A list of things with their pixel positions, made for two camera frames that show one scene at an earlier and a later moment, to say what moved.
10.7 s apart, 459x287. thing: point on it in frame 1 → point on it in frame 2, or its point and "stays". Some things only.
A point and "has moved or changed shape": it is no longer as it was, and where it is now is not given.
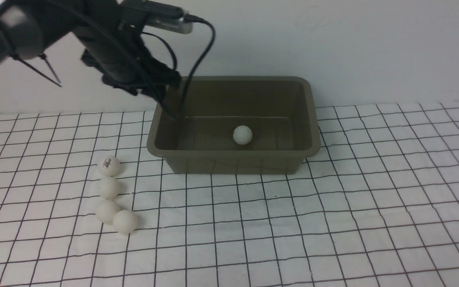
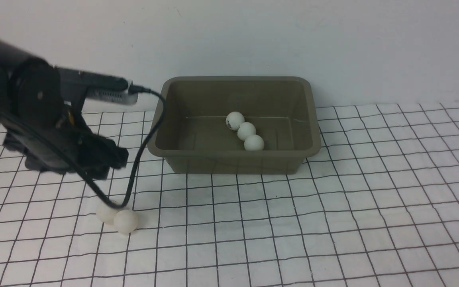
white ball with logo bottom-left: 242,134 → 234,120
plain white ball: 125,221 stays
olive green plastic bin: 236,125 stays
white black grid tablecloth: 395,197 stays
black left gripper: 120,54 → 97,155
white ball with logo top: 108,166 has moved or changed shape
